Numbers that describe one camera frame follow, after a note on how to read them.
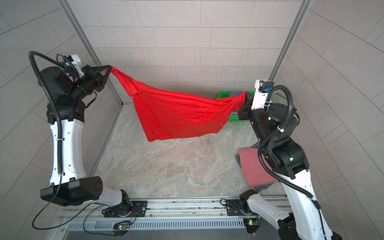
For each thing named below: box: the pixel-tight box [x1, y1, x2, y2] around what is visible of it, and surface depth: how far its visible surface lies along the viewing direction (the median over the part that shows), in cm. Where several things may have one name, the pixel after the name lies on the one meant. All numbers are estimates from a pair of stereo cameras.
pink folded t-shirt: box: [238, 148, 278, 188], surface depth 79 cm
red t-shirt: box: [105, 66, 248, 142], surface depth 65 cm
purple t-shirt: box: [227, 91, 244, 98], surface depth 114 cm
